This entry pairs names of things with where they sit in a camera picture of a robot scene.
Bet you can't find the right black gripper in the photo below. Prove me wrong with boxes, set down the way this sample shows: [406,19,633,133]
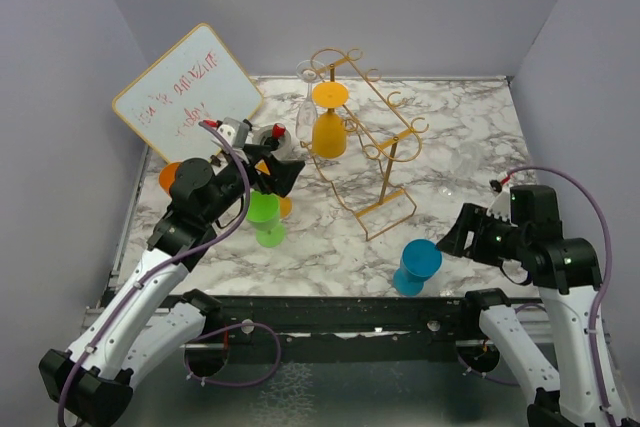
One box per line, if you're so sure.
[436,199,529,266]

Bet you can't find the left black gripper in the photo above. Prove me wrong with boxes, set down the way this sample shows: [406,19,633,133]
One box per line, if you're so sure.
[204,143,305,225]

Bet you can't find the blue goblet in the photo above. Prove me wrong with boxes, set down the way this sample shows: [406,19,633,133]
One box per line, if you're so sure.
[392,239,442,296]

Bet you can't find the clear wine glass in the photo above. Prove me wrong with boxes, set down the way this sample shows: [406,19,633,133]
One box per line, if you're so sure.
[295,60,320,144]

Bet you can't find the yellow goblet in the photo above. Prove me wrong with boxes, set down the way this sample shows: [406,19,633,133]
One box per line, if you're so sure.
[312,81,349,159]
[255,160,293,219]

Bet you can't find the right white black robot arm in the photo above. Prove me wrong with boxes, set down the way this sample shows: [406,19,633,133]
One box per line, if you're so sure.
[437,185,637,426]

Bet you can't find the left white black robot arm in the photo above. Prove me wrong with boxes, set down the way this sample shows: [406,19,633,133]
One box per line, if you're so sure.
[39,144,305,426]

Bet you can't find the green goblet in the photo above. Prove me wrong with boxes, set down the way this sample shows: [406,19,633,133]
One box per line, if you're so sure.
[246,191,286,248]

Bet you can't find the grey holder with marker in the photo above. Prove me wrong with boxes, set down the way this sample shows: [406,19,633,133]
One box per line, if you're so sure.
[252,123,293,160]

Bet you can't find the clear glass right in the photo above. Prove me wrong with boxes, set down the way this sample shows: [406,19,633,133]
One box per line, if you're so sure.
[439,141,483,198]

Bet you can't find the orange cup left back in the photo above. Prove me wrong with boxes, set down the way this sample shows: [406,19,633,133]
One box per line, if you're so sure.
[158,162,181,195]

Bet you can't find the whiteboard with red writing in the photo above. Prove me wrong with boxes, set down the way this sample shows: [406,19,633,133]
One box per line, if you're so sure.
[112,23,263,163]

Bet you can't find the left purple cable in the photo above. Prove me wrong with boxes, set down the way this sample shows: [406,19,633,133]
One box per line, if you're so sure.
[55,119,282,427]

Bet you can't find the purple cable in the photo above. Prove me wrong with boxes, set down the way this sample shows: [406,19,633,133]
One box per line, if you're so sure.
[55,119,282,427]
[457,166,621,427]

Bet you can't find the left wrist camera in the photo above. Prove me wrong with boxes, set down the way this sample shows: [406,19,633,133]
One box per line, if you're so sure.
[200,117,253,149]

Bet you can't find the gold wire glass rack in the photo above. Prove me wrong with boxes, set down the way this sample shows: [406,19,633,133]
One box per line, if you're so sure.
[299,48,429,241]

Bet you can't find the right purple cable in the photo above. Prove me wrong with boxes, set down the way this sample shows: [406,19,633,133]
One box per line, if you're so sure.
[457,166,621,427]

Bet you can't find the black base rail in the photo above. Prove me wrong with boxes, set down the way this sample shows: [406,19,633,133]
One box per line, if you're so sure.
[218,296,487,364]

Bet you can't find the aluminium extrusion rail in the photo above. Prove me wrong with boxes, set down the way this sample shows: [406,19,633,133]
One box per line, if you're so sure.
[81,307,109,345]

